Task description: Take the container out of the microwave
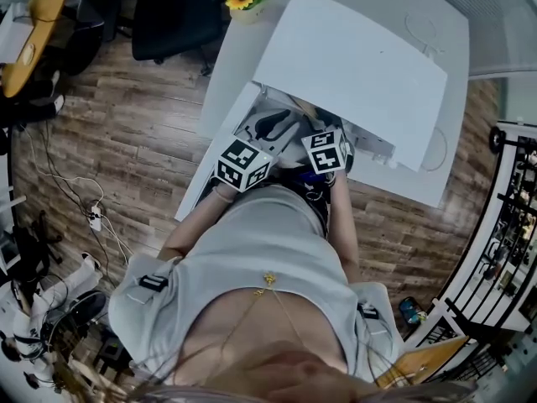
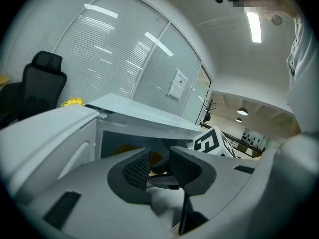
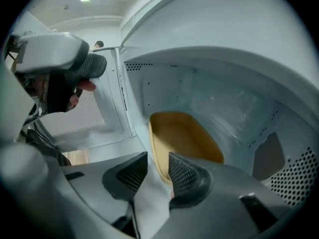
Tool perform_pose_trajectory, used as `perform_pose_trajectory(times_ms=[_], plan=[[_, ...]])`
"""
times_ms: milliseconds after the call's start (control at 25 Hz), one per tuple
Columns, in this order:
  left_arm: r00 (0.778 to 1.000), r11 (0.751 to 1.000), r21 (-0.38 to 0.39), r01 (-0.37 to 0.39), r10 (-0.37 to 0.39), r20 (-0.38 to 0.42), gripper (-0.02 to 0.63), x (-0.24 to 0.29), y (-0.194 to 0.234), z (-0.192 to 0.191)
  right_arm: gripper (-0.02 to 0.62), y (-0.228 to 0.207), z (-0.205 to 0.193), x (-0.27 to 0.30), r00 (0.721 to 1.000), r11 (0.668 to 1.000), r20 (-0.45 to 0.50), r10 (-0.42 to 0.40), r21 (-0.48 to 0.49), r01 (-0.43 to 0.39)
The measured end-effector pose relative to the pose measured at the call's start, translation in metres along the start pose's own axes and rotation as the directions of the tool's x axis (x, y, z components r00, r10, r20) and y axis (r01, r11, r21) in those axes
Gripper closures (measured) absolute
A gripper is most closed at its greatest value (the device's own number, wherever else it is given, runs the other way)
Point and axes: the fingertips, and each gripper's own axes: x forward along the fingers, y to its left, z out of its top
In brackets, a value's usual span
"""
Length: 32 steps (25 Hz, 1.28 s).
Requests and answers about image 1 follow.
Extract black metal railing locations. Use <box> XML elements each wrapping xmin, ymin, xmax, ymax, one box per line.
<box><xmin>435</xmin><ymin>128</ymin><xmax>537</xmax><ymax>354</ymax></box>

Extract person's grey shirt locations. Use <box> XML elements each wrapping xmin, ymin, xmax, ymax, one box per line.
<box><xmin>107</xmin><ymin>182</ymin><xmax>404</xmax><ymax>388</ymax></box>

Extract round wooden table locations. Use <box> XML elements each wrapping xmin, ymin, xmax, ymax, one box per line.
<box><xmin>1</xmin><ymin>0</ymin><xmax>73</xmax><ymax>99</ymax></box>

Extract white power strip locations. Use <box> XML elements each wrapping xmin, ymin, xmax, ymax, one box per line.
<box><xmin>88</xmin><ymin>205</ymin><xmax>104</xmax><ymax>233</ymax></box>

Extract black standing fan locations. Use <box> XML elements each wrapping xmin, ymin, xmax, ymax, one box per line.
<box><xmin>41</xmin><ymin>290</ymin><xmax>109</xmax><ymax>348</ymax></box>

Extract black chair base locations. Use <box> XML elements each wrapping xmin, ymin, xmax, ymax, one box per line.
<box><xmin>14</xmin><ymin>209</ymin><xmax>65</xmax><ymax>279</ymax></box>

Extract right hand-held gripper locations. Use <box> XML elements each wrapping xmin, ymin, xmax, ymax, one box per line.
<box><xmin>300</xmin><ymin>127</ymin><xmax>357</xmax><ymax>176</ymax></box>

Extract white flower pot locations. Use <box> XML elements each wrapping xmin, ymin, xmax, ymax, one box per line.
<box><xmin>228</xmin><ymin>3</ymin><xmax>269</xmax><ymax>26</ymax></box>

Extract small black stool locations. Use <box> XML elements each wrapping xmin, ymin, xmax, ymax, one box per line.
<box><xmin>92</xmin><ymin>337</ymin><xmax>132</xmax><ymax>378</ymax></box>

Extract wooden board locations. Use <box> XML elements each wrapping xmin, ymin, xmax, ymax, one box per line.
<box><xmin>375</xmin><ymin>334</ymin><xmax>470</xmax><ymax>390</ymax></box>

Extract thin looped grey wire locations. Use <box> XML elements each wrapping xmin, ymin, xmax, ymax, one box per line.
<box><xmin>404</xmin><ymin>11</ymin><xmax>446</xmax><ymax>60</ymax></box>

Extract black caster wheel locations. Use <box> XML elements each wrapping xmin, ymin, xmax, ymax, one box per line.
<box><xmin>489</xmin><ymin>126</ymin><xmax>507</xmax><ymax>153</ymax></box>

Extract white floor cable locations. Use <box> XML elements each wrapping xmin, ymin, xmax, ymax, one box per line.
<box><xmin>31</xmin><ymin>140</ymin><xmax>135</xmax><ymax>268</ymax></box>

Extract person's black patterned trousers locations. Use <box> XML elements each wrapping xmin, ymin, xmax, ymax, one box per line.
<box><xmin>289</xmin><ymin>170</ymin><xmax>336</xmax><ymax>237</ymax></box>

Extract person's face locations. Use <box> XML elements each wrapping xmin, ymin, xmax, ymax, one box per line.
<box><xmin>247</xmin><ymin>340</ymin><xmax>378</xmax><ymax>403</ymax></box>

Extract person's left forearm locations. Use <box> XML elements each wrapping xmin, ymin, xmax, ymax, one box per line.
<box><xmin>161</xmin><ymin>182</ymin><xmax>237</xmax><ymax>260</ymax></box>

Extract white box appliance with lid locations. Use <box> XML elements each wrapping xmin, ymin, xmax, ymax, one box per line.
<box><xmin>174</xmin><ymin>0</ymin><xmax>449</xmax><ymax>222</ymax></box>

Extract person's right forearm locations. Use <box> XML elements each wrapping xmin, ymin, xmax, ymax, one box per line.
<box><xmin>327</xmin><ymin>170</ymin><xmax>362</xmax><ymax>285</ymax></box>

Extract gold necklace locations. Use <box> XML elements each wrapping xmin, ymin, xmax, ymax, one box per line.
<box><xmin>217</xmin><ymin>270</ymin><xmax>310</xmax><ymax>352</ymax></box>

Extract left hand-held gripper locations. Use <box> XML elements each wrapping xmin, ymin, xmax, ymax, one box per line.
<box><xmin>213</xmin><ymin>107</ymin><xmax>305</xmax><ymax>194</ymax></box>

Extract colourful blue green bag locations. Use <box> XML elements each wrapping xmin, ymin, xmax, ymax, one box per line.
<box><xmin>398</xmin><ymin>296</ymin><xmax>425</xmax><ymax>325</ymax></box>

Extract black office chair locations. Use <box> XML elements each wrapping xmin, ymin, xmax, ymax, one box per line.
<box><xmin>62</xmin><ymin>0</ymin><xmax>127</xmax><ymax>77</ymax></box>
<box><xmin>131</xmin><ymin>0</ymin><xmax>230</xmax><ymax>77</ymax></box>

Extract person's bare chest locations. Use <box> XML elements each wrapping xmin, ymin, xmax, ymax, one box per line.
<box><xmin>184</xmin><ymin>287</ymin><xmax>350</xmax><ymax>377</ymax></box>

